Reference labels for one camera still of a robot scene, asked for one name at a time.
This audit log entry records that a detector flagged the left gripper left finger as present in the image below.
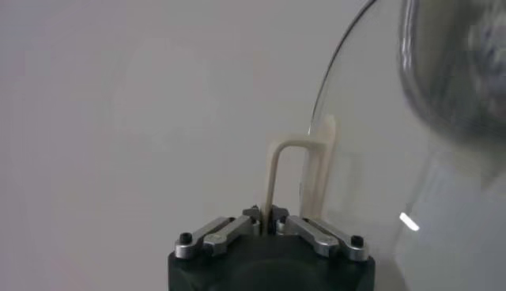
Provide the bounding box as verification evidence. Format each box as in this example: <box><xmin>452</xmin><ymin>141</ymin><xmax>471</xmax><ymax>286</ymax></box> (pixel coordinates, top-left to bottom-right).
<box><xmin>174</xmin><ymin>205</ymin><xmax>262</xmax><ymax>260</ymax></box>

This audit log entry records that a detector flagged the perforated steel steamer basket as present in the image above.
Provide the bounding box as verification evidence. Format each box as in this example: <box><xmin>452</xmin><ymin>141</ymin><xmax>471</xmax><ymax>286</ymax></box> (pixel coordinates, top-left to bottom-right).
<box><xmin>397</xmin><ymin>0</ymin><xmax>506</xmax><ymax>142</ymax></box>

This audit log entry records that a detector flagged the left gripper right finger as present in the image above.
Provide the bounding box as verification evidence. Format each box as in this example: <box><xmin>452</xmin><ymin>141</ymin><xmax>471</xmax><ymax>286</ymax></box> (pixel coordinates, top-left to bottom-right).
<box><xmin>270</xmin><ymin>205</ymin><xmax>371</xmax><ymax>263</ymax></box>

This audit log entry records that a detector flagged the glass pot lid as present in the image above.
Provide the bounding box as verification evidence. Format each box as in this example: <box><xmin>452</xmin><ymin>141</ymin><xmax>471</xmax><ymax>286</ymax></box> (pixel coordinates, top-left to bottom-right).
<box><xmin>262</xmin><ymin>0</ymin><xmax>506</xmax><ymax>291</ymax></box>

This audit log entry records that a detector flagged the cream electric cooking pot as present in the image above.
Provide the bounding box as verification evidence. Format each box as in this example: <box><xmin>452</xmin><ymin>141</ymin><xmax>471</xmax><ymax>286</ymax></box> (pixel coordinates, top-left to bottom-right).
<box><xmin>395</xmin><ymin>149</ymin><xmax>506</xmax><ymax>291</ymax></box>

